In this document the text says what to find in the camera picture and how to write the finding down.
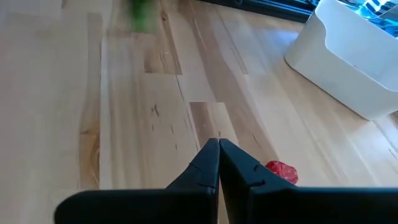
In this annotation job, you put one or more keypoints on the green pepper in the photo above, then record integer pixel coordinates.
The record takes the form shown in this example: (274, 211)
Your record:
(141, 17)

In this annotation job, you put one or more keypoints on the black aluminium table frame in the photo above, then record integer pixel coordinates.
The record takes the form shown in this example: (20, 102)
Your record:
(273, 11)

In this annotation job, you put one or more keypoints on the white plastic basket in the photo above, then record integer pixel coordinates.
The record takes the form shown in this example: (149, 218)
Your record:
(342, 62)

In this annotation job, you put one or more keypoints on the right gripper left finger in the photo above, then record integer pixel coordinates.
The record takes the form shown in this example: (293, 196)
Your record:
(155, 207)

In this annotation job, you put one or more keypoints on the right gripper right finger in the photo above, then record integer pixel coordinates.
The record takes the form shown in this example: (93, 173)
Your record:
(295, 207)

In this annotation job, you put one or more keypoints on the round red pepper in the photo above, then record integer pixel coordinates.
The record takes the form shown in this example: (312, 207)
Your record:
(283, 171)

